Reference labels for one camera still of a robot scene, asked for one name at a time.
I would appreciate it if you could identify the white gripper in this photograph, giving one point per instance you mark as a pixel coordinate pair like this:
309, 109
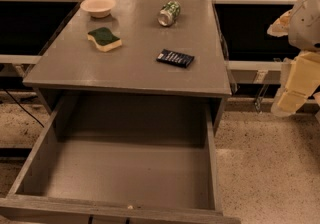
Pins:
306, 24

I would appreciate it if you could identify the dark blue rxbar wrapper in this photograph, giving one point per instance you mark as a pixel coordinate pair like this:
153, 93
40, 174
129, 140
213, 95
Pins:
175, 58

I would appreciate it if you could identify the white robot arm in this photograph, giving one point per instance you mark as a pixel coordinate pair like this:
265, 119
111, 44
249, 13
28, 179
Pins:
299, 77

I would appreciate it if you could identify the grey cabinet with top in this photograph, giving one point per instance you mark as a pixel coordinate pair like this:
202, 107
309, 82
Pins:
74, 62

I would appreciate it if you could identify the open grey top drawer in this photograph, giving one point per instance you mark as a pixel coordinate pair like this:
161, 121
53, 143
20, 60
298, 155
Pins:
121, 159

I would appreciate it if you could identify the green soda can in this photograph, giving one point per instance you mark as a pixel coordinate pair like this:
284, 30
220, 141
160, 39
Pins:
169, 13

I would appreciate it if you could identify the green and yellow sponge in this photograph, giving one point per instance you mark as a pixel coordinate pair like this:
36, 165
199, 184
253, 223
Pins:
104, 39

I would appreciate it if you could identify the beige ceramic bowl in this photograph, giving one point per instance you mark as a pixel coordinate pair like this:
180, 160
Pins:
98, 8

